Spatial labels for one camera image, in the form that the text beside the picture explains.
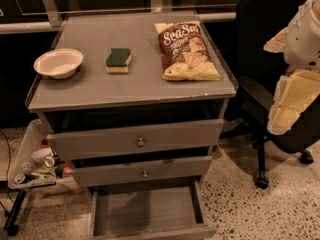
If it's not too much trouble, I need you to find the black stand with cable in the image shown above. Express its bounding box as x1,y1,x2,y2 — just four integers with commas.
0,130,26,237

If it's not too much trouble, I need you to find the grey top drawer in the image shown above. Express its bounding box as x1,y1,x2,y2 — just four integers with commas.
47,119,223,160

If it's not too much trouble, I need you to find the grey drawer cabinet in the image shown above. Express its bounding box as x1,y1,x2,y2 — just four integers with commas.
25,11,240,189

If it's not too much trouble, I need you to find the white bowl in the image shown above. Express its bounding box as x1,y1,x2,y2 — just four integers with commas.
33,48,83,79

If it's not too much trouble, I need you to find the grey middle drawer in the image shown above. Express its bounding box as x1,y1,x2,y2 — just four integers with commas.
71,156,212,187

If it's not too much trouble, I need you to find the black office chair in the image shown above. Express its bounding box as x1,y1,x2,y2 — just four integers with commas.
225,0,320,189

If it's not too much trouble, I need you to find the clear plastic trash bin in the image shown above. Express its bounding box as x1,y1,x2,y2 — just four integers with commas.
8,119,82,198

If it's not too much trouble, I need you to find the brown yellow chips bag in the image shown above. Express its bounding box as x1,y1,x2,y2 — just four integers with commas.
154,21,220,81

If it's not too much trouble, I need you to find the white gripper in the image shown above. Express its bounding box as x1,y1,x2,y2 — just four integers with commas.
263,0,320,135

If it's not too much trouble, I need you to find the green yellow sponge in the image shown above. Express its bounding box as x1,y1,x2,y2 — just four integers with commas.
105,48,132,73

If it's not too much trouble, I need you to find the grey bottom drawer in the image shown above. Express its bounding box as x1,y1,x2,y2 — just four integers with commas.
89,177,215,240

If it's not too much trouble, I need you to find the metal railing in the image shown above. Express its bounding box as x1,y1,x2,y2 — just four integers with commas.
0,0,235,34

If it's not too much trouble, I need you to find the grey drawer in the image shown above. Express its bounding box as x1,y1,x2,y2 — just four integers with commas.
71,156,212,187
47,119,223,160
89,177,215,240

